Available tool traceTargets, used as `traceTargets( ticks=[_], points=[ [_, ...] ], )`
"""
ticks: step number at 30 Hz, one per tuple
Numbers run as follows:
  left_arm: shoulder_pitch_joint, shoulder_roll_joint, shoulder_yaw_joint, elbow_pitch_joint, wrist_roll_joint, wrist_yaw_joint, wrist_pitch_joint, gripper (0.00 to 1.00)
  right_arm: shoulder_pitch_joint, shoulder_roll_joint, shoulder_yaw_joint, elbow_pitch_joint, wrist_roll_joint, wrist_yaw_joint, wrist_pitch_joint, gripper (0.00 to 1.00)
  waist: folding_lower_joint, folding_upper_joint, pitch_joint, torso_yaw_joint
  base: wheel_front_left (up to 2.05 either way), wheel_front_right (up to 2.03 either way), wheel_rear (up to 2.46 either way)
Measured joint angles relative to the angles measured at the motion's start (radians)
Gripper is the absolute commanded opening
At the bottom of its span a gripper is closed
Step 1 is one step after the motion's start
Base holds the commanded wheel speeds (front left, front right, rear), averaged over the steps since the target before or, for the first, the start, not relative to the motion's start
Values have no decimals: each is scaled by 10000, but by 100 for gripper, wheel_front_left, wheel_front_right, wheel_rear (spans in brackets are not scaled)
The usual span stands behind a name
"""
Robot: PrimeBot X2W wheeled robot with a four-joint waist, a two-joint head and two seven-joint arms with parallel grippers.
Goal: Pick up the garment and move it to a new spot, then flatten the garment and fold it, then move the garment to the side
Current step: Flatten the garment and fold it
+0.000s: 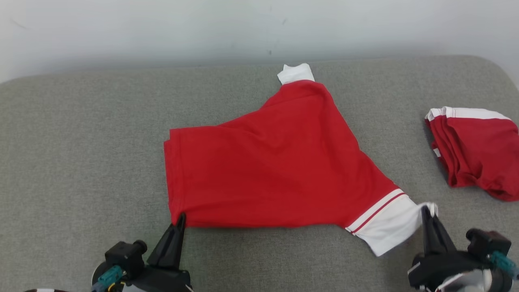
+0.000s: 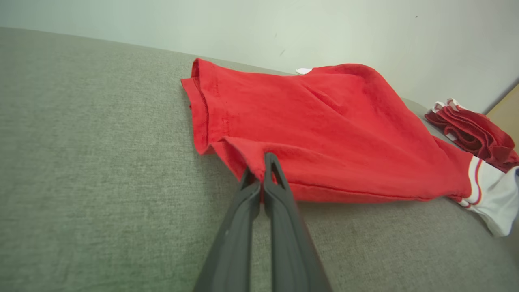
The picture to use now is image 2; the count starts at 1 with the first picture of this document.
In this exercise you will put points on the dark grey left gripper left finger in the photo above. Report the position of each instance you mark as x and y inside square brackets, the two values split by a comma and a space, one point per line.
[233, 243]

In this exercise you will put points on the dark red folded garment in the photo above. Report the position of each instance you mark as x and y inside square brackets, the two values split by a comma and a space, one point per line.
[474, 129]

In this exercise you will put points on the beige wooden board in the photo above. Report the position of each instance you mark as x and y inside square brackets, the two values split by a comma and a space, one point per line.
[509, 117]

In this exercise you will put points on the red white basketball jersey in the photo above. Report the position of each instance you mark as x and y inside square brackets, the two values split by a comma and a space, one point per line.
[324, 134]

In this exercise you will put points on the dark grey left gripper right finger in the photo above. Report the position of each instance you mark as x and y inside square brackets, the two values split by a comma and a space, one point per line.
[290, 251]

